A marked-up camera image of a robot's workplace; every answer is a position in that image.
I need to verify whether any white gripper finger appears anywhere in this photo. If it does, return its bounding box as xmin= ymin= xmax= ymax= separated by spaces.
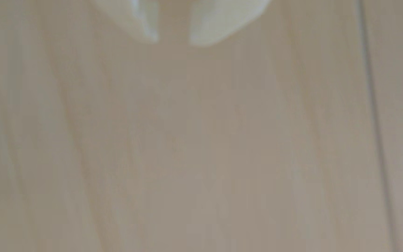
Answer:
xmin=188 ymin=0 xmax=272 ymax=47
xmin=94 ymin=0 xmax=161 ymax=44

